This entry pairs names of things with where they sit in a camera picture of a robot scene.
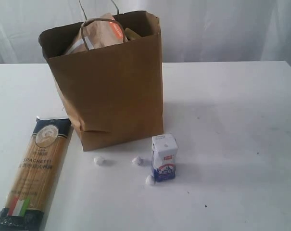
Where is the clear jar yellow lid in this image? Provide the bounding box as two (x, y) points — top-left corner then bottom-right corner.
(124, 27), (141, 40)

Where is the brown pouch with orange label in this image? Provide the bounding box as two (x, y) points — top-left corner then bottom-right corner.
(64, 21), (128, 55)

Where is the small white ball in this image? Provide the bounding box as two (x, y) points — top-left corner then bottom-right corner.
(132, 156), (143, 166)
(146, 175), (155, 186)
(94, 156), (105, 166)

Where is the spaghetti packet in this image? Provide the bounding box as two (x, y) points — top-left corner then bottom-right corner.
(0, 118), (71, 231)

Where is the brown paper shopping bag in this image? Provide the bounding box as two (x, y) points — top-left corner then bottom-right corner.
(39, 11), (164, 151)

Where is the small white blue milk carton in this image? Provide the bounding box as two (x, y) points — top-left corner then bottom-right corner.
(151, 134), (178, 182)

